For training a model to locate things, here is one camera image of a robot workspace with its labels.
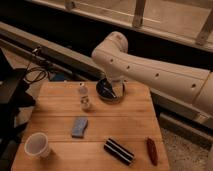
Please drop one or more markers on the white paper cup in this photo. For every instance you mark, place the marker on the white paper cup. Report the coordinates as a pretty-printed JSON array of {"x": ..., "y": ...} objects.
[{"x": 37, "y": 145}]

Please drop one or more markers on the blue sponge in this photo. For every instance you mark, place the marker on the blue sponge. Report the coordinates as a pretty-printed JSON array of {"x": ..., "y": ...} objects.
[{"x": 79, "y": 127}]

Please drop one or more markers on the red pocket knife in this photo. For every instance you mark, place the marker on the red pocket knife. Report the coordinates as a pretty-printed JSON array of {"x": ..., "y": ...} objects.
[{"x": 152, "y": 151}]

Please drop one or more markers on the black white striped block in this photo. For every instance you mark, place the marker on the black white striped block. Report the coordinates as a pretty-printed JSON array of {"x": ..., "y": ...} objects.
[{"x": 118, "y": 151}]

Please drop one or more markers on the black round bowl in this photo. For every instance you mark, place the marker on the black round bowl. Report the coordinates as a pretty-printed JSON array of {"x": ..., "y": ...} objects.
[{"x": 104, "y": 95}]

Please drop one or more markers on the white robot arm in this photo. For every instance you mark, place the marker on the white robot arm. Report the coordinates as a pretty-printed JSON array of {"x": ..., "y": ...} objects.
[{"x": 188, "y": 84}]

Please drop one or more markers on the black chair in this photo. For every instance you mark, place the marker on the black chair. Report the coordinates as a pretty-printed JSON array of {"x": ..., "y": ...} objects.
[{"x": 13, "y": 96}]

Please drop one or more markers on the clear plastic bottle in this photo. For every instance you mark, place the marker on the clear plastic bottle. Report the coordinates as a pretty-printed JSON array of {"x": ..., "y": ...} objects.
[{"x": 84, "y": 98}]

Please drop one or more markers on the wooden table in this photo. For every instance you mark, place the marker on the wooden table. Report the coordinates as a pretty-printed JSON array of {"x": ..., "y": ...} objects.
[{"x": 130, "y": 123}]

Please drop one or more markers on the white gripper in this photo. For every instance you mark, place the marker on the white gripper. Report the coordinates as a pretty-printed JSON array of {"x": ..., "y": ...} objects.
[{"x": 117, "y": 87}]

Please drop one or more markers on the metal utensil in bowl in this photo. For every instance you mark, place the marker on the metal utensil in bowl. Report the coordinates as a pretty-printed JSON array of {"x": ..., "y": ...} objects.
[{"x": 110, "y": 92}]

